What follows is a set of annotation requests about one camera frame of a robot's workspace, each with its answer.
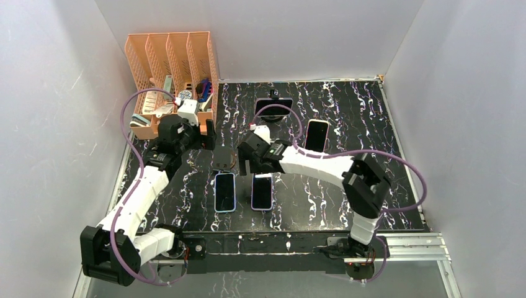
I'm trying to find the phone with purple clear case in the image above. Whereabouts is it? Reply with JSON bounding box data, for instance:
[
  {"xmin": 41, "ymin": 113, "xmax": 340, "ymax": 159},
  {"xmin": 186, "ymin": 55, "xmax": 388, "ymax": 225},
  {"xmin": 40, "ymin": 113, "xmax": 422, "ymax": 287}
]
[{"xmin": 255, "ymin": 97, "xmax": 294, "ymax": 117}]

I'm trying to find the phone with pink case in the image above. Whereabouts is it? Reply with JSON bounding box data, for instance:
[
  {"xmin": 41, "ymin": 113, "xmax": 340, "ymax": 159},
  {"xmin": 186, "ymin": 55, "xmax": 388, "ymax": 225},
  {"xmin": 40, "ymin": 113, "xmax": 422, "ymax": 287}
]
[{"xmin": 304, "ymin": 119, "xmax": 330, "ymax": 153}]

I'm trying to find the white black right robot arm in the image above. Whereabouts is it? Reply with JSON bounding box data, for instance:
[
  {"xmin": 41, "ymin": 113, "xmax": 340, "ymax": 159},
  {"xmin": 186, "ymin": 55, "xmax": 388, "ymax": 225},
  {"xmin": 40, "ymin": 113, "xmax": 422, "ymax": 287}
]
[{"xmin": 237, "ymin": 133, "xmax": 391, "ymax": 258}]

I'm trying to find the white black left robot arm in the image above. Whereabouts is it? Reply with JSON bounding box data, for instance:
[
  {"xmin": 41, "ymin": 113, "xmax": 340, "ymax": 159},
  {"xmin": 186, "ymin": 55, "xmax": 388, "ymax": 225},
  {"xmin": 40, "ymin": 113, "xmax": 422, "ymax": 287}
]
[{"xmin": 80, "ymin": 114, "xmax": 216, "ymax": 286}]

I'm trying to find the black folding phone stand left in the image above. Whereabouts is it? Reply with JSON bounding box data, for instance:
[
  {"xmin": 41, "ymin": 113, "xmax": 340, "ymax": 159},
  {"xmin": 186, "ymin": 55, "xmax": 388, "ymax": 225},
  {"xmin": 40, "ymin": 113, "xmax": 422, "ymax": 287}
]
[{"xmin": 212, "ymin": 146, "xmax": 236, "ymax": 173}]

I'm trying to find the phone with lilac case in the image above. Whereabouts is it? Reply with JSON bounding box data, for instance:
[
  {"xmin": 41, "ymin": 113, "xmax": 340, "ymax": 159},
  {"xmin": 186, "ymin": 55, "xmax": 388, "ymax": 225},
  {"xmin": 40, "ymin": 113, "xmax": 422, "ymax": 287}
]
[{"xmin": 251, "ymin": 174, "xmax": 273, "ymax": 211}]

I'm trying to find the phone with blue case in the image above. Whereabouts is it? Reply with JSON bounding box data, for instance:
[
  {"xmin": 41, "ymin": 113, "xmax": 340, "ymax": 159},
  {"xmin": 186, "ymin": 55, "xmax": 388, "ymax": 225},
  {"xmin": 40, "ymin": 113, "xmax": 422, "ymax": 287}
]
[{"xmin": 214, "ymin": 173, "xmax": 236, "ymax": 213}]

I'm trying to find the black round base phone stand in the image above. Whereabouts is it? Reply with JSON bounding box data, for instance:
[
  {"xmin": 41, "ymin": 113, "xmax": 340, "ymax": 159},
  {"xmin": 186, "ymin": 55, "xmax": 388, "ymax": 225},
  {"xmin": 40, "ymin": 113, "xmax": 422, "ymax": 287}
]
[{"xmin": 259, "ymin": 89, "xmax": 284, "ymax": 123}]

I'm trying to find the round tin blue white label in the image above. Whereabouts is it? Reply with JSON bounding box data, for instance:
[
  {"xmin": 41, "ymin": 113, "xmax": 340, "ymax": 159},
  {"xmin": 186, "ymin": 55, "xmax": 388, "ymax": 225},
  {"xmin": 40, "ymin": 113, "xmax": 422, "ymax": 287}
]
[{"xmin": 177, "ymin": 90, "xmax": 193, "ymax": 101}]

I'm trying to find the white paper card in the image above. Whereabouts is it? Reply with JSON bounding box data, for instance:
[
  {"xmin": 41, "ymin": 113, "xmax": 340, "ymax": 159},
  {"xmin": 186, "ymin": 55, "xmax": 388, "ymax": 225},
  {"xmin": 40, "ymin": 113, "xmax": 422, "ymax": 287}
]
[{"xmin": 141, "ymin": 91, "xmax": 158, "ymax": 115}]

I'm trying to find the green white small box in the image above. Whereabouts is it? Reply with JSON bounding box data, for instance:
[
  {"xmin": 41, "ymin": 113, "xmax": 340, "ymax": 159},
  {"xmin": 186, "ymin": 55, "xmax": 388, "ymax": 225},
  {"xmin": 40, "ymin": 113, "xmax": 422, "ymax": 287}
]
[{"xmin": 163, "ymin": 74, "xmax": 174, "ymax": 94}]

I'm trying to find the teal bordered item beside organizer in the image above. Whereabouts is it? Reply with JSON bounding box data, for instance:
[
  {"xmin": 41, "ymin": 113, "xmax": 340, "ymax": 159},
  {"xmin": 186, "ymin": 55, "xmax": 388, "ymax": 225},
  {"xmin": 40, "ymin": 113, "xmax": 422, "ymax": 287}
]
[{"xmin": 129, "ymin": 114, "xmax": 151, "ymax": 127}]

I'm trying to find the orange plastic file organizer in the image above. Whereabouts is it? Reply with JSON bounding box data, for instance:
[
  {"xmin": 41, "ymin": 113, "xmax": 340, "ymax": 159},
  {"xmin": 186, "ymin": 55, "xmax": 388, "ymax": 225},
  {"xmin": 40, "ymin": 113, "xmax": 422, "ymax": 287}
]
[{"xmin": 124, "ymin": 31, "xmax": 219, "ymax": 133}]

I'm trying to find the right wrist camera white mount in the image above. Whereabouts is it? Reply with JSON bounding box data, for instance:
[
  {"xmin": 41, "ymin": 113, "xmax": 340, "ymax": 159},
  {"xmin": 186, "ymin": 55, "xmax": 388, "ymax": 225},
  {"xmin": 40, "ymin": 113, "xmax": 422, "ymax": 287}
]
[{"xmin": 249, "ymin": 124, "xmax": 271, "ymax": 144}]

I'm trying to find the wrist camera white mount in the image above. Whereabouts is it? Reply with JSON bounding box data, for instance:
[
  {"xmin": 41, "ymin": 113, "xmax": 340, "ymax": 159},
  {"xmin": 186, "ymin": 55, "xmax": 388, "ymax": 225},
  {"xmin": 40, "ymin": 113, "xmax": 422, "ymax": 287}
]
[
  {"xmin": 249, "ymin": 124, "xmax": 271, "ymax": 144},
  {"xmin": 175, "ymin": 97, "xmax": 199, "ymax": 127}
]

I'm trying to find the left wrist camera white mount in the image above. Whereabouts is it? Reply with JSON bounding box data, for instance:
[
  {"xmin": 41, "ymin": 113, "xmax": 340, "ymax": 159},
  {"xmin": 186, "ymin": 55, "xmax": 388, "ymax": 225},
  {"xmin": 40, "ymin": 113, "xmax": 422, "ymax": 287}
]
[{"xmin": 175, "ymin": 97, "xmax": 199, "ymax": 127}]

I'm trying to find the blue handled tool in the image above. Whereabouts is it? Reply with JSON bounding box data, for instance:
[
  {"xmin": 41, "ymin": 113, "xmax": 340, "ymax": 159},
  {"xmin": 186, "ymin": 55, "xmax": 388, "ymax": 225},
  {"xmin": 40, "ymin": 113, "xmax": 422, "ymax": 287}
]
[{"xmin": 195, "ymin": 78, "xmax": 212, "ymax": 103}]

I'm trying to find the aluminium frame rail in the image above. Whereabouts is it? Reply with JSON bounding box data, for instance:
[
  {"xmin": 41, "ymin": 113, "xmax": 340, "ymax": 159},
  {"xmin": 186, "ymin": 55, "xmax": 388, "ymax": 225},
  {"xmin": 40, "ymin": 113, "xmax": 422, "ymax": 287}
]
[{"xmin": 74, "ymin": 232, "xmax": 461, "ymax": 297}]

